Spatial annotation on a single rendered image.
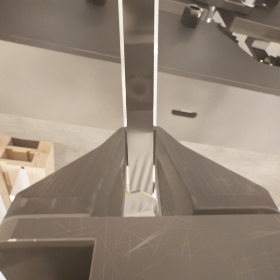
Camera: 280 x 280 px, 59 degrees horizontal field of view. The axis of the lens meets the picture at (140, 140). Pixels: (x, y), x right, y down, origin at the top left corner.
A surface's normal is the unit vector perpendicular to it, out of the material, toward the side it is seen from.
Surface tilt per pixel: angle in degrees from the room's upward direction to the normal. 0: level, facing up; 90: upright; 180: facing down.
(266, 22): 90
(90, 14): 90
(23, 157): 0
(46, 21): 90
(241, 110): 0
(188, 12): 60
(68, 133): 0
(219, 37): 90
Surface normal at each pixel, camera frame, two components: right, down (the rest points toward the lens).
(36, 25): 0.23, -0.65
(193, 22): 0.01, 0.75
